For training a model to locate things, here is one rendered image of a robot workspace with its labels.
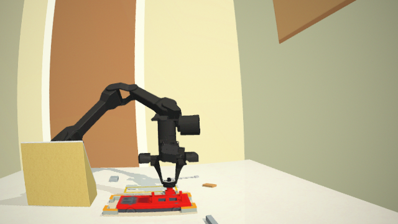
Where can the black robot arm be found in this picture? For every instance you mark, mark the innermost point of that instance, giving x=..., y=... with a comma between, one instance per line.
x=168, y=116

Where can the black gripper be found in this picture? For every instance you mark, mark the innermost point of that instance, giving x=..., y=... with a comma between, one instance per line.
x=145, y=158

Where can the black wheel with white hub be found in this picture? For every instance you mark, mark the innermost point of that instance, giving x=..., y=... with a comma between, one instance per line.
x=169, y=184

